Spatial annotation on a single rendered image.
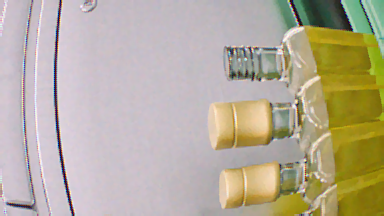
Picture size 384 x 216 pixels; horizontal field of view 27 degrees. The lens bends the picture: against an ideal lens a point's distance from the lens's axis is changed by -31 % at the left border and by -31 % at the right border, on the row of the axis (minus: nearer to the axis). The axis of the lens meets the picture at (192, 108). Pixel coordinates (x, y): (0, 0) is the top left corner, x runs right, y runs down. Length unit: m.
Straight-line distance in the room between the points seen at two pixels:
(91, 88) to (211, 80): 0.11
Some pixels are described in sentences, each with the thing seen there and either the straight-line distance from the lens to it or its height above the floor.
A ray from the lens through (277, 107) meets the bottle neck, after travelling 0.82.
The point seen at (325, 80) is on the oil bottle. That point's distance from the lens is 0.83.
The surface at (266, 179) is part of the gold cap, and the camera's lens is 0.78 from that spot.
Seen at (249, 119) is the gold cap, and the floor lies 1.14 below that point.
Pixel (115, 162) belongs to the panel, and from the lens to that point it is 0.95.
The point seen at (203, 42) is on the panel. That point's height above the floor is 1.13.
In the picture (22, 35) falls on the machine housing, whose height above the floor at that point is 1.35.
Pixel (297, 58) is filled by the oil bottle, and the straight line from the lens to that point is 0.85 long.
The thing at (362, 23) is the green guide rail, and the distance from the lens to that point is 0.99.
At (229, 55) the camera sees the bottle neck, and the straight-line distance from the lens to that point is 0.85.
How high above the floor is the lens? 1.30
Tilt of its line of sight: 9 degrees down
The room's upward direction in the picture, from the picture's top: 94 degrees counter-clockwise
